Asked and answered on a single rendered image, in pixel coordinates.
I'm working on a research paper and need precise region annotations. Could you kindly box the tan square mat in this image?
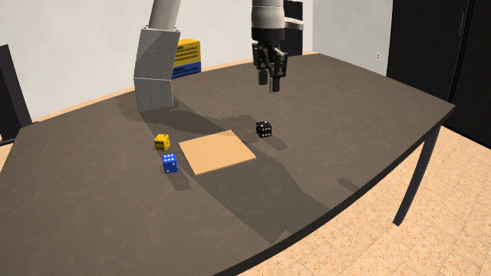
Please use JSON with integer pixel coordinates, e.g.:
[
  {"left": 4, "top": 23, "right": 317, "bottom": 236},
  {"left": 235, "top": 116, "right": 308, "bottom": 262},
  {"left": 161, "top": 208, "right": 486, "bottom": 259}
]
[{"left": 179, "top": 130, "right": 257, "bottom": 176}]

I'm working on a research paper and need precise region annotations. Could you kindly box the blue die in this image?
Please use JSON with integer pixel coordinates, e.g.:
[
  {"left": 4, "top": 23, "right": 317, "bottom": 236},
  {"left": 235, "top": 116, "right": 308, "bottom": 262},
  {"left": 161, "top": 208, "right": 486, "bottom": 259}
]
[{"left": 162, "top": 154, "right": 178, "bottom": 173}]

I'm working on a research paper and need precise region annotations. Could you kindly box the yellow die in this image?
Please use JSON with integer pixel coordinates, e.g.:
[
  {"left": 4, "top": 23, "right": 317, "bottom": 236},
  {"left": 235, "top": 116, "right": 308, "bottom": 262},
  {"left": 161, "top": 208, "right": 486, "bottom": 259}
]
[{"left": 154, "top": 134, "right": 170, "bottom": 151}]

